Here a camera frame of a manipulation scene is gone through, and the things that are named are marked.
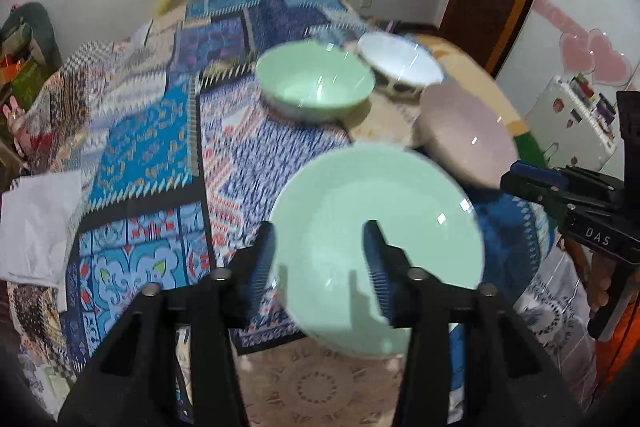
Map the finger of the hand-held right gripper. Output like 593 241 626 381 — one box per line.
510 160 623 196
500 171 576 211

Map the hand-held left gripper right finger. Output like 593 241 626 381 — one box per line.
362 219 586 427

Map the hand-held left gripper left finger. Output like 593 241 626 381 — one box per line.
57 221 277 427

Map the green plate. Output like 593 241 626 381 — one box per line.
269 143 485 360

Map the pink bowl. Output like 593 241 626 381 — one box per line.
416 84 521 190

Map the white spotted bowl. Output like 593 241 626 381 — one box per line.
356 32 445 100

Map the green bowl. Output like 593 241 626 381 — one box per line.
255 39 376 124

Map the person's right hand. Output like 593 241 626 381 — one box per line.
575 252 612 320

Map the small white cabinet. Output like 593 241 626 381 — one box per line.
525 74 623 170

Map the orange garment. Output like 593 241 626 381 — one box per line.
595 307 640 408

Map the patchwork blanket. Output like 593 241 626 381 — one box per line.
10 0 601 427

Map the white cloth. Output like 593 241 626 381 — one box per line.
0 170 83 290

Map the pink bunny toy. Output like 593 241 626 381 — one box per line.
2 97 33 158

